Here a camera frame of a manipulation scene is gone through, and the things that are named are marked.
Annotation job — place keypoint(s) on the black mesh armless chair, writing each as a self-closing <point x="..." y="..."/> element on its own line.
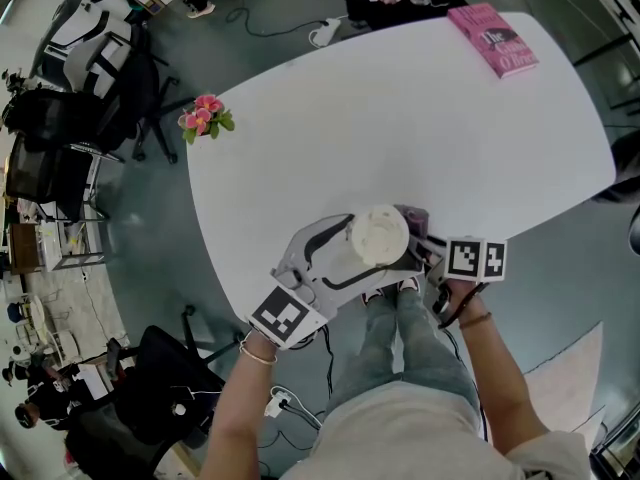
<point x="45" y="178"/>

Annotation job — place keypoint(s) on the person's right shoe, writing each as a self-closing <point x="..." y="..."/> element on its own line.
<point x="409" y="284"/>

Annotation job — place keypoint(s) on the person's left forearm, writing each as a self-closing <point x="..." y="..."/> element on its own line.
<point x="240" y="413"/>

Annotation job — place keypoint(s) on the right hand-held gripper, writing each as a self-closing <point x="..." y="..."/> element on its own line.
<point x="465" y="260"/>

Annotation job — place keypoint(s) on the person's beige shirt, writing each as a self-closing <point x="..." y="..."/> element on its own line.
<point x="425" y="438"/>

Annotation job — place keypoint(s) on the person's left shoe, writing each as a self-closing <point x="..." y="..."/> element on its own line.
<point x="374" y="296"/>

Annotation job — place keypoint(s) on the person's right forearm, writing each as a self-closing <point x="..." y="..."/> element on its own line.
<point x="505" y="393"/>

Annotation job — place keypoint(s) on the office chair with white jacket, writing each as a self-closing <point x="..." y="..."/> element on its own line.
<point x="105" y="48"/>

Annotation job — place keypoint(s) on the person's grey jeans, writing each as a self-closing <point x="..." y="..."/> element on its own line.
<point x="415" y="353"/>

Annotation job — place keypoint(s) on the person's shoe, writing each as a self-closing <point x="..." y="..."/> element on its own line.
<point x="409" y="284"/>
<point x="374" y="296"/>

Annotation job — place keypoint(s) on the beige rug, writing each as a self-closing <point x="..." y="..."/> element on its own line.
<point x="565" y="388"/>

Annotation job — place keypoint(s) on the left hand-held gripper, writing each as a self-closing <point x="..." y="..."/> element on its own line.
<point x="285" y="318"/>

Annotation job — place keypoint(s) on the white lidded cup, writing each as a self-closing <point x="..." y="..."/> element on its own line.
<point x="380" y="235"/>

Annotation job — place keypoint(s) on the pink book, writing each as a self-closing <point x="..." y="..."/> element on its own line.
<point x="492" y="43"/>

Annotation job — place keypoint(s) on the pink potted flowers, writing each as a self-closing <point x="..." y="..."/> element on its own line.
<point x="205" y="118"/>

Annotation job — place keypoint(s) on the grey cloth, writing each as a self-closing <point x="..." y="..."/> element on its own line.
<point x="415" y="220"/>

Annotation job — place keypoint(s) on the person's right hand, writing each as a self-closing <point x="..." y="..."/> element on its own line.
<point x="465" y="305"/>

